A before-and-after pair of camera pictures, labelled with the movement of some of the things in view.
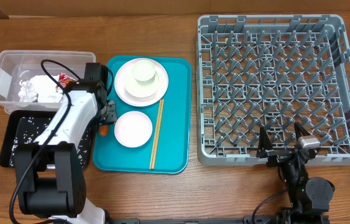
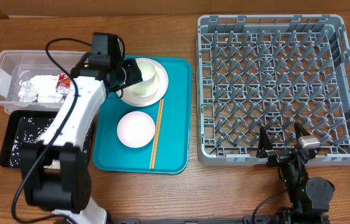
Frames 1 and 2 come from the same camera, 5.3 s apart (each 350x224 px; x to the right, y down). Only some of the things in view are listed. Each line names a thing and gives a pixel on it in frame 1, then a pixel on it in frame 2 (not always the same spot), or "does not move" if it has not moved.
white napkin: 48,90 does not move
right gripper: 277,156 does not move
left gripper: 112,116 → 134,73
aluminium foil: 27,93 does not move
